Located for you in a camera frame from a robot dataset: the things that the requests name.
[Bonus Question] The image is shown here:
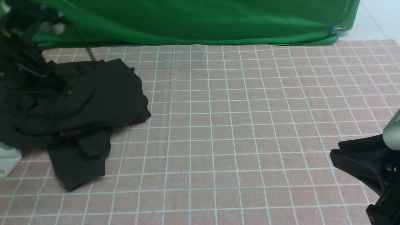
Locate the dark gray long-sleeved shirt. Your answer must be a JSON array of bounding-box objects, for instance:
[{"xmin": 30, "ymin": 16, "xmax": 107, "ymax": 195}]
[{"xmin": 1, "ymin": 58, "xmax": 151, "ymax": 191}]

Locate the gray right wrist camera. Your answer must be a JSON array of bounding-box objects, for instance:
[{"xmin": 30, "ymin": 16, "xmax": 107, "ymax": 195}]
[{"xmin": 382, "ymin": 109, "xmax": 400, "ymax": 151}]

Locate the blue binder clip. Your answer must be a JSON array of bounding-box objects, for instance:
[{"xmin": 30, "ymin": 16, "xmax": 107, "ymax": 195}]
[{"xmin": 331, "ymin": 24, "xmax": 346, "ymax": 36}]

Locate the pink grid tablecloth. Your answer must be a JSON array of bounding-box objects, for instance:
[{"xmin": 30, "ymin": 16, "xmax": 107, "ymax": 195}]
[{"xmin": 1, "ymin": 40, "xmax": 399, "ymax": 225}]

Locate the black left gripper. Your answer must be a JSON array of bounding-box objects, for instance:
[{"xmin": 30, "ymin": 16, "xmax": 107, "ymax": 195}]
[{"xmin": 1, "ymin": 0, "xmax": 68, "ymax": 103}]

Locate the white folded cloth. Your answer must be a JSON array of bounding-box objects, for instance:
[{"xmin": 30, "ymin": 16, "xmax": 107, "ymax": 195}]
[{"xmin": 0, "ymin": 142, "xmax": 22, "ymax": 179}]

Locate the green backdrop cloth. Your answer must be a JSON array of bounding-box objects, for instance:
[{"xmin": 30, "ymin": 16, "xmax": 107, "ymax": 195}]
[{"xmin": 33, "ymin": 0, "xmax": 360, "ymax": 49}]

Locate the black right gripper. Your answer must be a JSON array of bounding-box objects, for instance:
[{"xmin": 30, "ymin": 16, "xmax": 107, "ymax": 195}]
[{"xmin": 330, "ymin": 134, "xmax": 400, "ymax": 225}]

